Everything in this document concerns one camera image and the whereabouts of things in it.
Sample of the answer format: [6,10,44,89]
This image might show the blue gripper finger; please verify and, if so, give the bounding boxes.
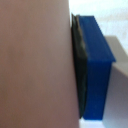
[70,13,117,122]

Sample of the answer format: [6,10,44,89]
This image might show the pink mug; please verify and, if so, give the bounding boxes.
[0,0,83,128]

